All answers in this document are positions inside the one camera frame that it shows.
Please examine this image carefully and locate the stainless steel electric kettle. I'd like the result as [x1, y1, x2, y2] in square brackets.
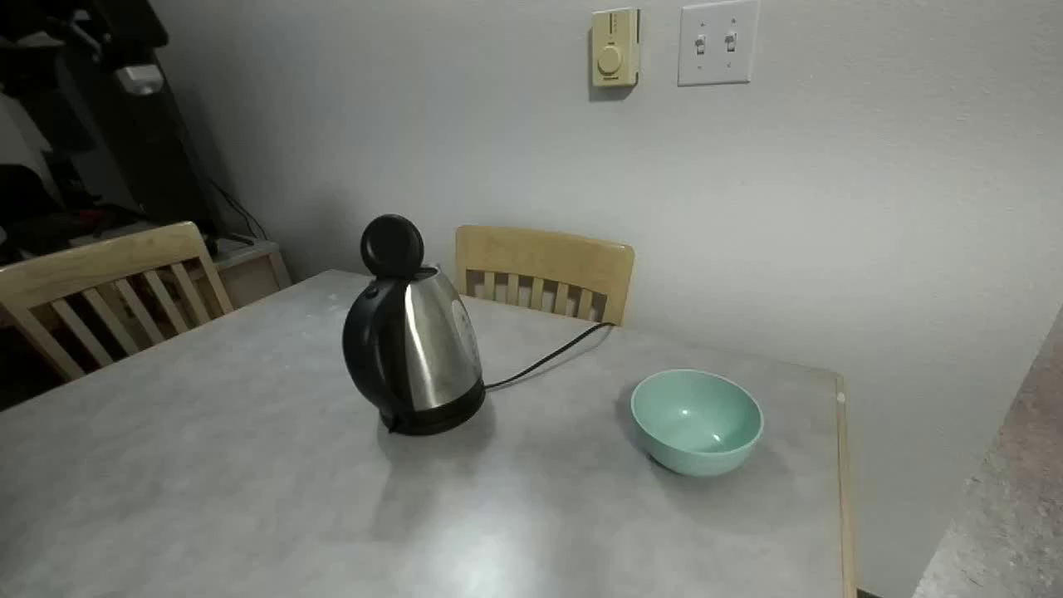
[338, 261, 491, 438]

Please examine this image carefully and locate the black round kettle lid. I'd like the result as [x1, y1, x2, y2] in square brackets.
[358, 211, 428, 278]

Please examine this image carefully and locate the wooden chair with short slats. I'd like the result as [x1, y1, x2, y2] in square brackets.
[451, 221, 639, 327]

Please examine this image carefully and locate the teal ceramic bowl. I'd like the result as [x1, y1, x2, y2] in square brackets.
[629, 365, 767, 482]

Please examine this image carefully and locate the low wooden side cabinet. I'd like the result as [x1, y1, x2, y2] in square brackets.
[208, 238, 297, 308]

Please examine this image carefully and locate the wooden chair with long slats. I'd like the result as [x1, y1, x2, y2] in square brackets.
[0, 219, 237, 386]

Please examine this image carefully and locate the dark cluttered equipment rack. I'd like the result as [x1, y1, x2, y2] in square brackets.
[0, 0, 226, 261]

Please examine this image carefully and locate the speckled grey countertop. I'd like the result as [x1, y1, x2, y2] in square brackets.
[910, 305, 1063, 598]

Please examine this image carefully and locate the black kettle power cord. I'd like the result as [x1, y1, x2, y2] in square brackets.
[482, 320, 619, 391]

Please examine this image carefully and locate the beige wall thermostat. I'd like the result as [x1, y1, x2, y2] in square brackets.
[589, 7, 645, 92]

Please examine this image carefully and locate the white double light switch plate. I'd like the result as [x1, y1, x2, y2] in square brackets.
[674, 0, 761, 88]

